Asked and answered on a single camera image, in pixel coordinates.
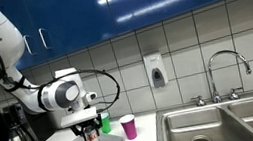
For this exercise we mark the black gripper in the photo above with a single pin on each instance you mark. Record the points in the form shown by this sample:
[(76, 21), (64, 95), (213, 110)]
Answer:
[(87, 123)]

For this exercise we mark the silver red soda can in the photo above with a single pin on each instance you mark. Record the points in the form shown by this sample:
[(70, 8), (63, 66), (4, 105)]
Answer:
[(92, 139)]

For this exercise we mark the green plastic cup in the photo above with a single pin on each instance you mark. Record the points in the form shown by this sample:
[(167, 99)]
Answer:
[(106, 125)]

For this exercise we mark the magenta plastic cup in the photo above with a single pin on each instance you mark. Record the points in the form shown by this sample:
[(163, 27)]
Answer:
[(129, 127)]

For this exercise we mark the black silver coffee maker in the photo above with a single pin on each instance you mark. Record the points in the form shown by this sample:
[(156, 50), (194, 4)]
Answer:
[(22, 119)]

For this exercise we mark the chrome faucet knob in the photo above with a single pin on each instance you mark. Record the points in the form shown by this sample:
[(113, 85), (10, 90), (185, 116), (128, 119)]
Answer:
[(199, 100), (234, 93)]

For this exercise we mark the chrome gooseneck faucet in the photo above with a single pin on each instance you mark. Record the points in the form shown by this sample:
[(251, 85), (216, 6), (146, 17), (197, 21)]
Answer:
[(213, 77)]

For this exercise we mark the stainless steel double sink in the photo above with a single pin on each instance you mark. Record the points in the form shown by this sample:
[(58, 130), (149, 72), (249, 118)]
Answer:
[(225, 123)]

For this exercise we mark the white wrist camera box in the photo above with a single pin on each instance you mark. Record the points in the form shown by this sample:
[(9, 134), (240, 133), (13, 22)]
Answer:
[(78, 117)]

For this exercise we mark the white wall soap dispenser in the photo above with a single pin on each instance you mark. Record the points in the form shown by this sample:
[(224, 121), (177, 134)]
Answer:
[(156, 71)]

